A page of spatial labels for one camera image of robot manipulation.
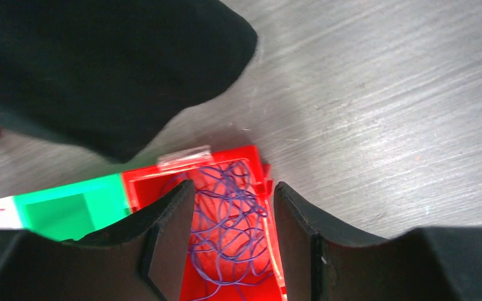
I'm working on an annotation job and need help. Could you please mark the black printed t-shirt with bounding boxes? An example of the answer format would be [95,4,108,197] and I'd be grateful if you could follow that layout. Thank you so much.
[0,1,258,162]

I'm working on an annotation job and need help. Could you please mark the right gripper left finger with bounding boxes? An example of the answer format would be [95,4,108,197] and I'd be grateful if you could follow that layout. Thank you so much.
[0,180,195,300]

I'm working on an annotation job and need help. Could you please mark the red plastic bin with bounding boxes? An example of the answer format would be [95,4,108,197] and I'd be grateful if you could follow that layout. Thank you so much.
[122,145,287,300]

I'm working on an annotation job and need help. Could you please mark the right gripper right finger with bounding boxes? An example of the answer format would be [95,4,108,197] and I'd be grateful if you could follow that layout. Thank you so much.
[274,182,482,300]

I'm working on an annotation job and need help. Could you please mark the green plastic bin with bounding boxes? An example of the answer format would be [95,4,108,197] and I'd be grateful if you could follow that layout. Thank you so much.
[13,174,130,241]

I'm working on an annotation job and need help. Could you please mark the purple wire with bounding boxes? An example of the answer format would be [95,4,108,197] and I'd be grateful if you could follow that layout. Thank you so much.
[159,159,275,301]

